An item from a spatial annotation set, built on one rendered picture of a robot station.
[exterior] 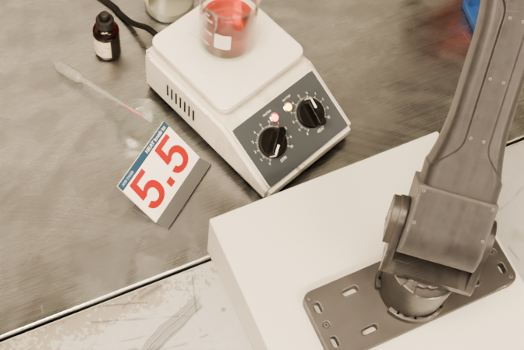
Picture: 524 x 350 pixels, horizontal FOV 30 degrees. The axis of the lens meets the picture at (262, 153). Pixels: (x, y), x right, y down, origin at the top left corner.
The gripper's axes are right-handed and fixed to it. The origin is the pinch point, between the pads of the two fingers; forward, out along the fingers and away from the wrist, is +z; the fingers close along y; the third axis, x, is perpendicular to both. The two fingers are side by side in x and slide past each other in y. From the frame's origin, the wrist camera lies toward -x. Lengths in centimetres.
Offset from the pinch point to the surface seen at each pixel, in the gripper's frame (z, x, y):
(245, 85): -5.7, 14.0, 32.3
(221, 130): -3.1, 17.2, 35.6
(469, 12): 1.9, 4.2, 1.6
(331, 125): -0.3, 17.5, 23.4
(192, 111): -1.6, 13.3, 37.7
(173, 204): 2.9, 21.5, 41.5
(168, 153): 0.6, 16.6, 41.0
